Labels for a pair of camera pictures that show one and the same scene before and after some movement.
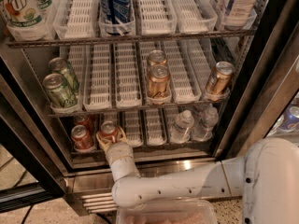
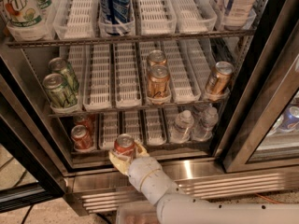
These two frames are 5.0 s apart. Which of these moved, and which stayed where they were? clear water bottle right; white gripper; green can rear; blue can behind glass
Moved: white gripper
Stayed: clear water bottle right; blue can behind glass; green can rear
